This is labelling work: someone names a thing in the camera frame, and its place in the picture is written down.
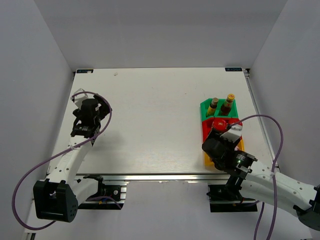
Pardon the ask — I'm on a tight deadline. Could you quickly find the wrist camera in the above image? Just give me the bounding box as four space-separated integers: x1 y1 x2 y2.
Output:
70 88 89 109
220 124 243 143

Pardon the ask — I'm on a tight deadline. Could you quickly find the red lid jar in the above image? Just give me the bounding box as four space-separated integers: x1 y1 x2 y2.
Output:
227 118 243 126
211 118 228 133

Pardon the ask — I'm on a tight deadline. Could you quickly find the red lid jar front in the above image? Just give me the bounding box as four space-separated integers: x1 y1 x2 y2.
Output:
227 118 243 126

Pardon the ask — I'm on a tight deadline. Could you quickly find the yellow cap sauce bottle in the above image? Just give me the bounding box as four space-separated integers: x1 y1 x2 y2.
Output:
220 93 235 116

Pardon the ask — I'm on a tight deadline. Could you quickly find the small yellow label bottle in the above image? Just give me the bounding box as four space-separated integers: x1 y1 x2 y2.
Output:
206 97 219 117

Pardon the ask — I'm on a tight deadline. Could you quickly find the blue table label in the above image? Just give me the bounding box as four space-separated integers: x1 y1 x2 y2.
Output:
224 67 243 72
75 69 94 74

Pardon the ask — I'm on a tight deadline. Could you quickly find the yellow plastic bin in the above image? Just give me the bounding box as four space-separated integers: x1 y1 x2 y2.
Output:
204 137 245 168

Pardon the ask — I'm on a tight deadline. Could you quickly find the green plastic bin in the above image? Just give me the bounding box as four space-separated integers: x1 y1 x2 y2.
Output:
200 98 239 121

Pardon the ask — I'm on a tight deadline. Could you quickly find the aluminium table right rail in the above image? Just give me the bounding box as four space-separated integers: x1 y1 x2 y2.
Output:
243 68 276 163

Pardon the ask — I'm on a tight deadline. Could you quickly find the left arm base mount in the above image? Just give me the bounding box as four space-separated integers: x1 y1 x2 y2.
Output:
78 174 127 210

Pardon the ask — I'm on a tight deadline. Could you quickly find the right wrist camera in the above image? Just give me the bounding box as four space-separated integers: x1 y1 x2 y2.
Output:
220 124 243 143

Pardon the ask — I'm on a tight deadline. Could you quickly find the red plastic bin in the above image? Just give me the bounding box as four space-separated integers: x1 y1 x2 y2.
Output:
202 117 232 141

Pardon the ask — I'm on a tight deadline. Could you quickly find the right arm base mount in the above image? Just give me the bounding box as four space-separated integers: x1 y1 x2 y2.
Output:
206 176 258 213

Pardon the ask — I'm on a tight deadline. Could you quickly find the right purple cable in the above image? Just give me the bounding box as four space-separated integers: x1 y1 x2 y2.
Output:
229 114 286 240

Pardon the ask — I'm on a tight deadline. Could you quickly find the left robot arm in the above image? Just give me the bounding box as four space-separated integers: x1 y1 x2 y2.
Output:
33 94 112 223

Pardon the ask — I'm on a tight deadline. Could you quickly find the left blue table label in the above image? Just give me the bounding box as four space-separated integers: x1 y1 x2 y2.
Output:
75 69 94 74

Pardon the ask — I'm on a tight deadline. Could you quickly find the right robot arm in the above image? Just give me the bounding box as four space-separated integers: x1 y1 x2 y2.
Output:
202 129 320 231

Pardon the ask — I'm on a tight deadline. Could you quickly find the right blue table label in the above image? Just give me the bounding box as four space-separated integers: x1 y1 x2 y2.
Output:
224 67 243 72

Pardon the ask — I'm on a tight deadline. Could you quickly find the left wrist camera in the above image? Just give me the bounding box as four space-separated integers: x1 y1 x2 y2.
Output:
70 88 89 109

